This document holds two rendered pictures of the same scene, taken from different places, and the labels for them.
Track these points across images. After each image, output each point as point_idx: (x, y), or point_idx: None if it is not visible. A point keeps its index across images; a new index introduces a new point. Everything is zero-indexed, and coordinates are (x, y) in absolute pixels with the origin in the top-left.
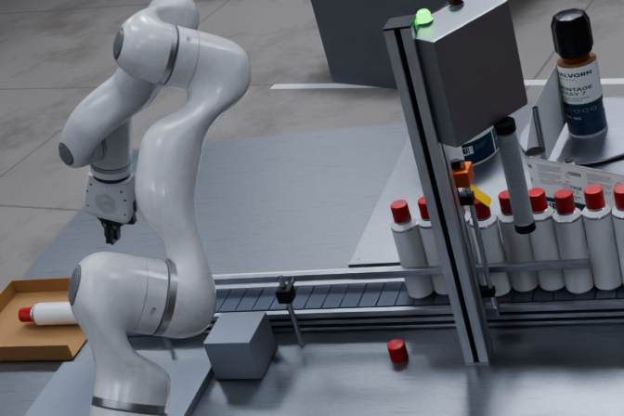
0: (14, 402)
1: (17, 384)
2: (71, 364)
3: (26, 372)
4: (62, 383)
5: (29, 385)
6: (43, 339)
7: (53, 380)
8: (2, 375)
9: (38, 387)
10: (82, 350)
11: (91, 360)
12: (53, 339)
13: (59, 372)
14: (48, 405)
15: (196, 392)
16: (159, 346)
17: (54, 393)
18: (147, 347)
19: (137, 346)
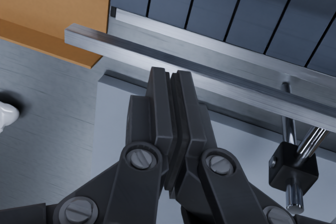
0: (58, 114)
1: (40, 80)
2: (114, 93)
3: (39, 58)
4: (119, 130)
5: (61, 89)
6: None
7: (100, 117)
8: (3, 50)
9: (77, 98)
10: (111, 33)
11: (140, 68)
12: None
13: (103, 105)
14: (116, 160)
15: (331, 220)
16: (263, 76)
17: (114, 143)
18: (239, 70)
19: (220, 61)
